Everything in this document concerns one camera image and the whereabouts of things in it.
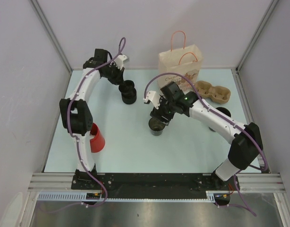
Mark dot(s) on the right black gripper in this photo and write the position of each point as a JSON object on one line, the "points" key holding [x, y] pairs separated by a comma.
{"points": [[157, 113]]}

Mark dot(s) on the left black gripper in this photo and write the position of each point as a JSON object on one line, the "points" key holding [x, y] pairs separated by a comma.
{"points": [[119, 78]]}

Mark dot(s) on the short black coffee cup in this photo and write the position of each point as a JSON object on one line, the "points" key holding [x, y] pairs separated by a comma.
{"points": [[128, 92]]}

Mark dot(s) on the transparent dark cup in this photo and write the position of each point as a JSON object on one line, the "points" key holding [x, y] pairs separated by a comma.
{"points": [[156, 127]]}

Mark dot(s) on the beige paper takeout bag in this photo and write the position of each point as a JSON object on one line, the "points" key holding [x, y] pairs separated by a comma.
{"points": [[186, 61]]}

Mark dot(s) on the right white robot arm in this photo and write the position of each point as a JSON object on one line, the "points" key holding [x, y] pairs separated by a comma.
{"points": [[244, 139]]}

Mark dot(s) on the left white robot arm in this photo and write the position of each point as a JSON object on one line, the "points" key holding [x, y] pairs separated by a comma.
{"points": [[75, 113]]}

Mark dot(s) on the tall black coffee cup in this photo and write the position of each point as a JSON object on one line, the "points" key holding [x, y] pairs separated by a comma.
{"points": [[218, 119]]}

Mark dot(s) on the red cylindrical container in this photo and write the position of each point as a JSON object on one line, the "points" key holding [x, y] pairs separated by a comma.
{"points": [[97, 141]]}

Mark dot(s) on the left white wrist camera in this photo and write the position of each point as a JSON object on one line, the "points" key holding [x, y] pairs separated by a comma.
{"points": [[121, 60]]}

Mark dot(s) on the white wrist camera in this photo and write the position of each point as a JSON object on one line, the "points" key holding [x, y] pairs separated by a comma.
{"points": [[154, 98], [121, 60]]}

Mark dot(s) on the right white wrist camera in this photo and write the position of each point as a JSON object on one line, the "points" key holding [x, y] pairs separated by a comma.
{"points": [[154, 98]]}

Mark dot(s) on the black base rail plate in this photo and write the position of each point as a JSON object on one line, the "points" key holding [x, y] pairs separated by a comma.
{"points": [[155, 183]]}

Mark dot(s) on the white slotted cable duct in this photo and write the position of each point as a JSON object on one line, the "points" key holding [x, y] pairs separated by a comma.
{"points": [[204, 196]]}

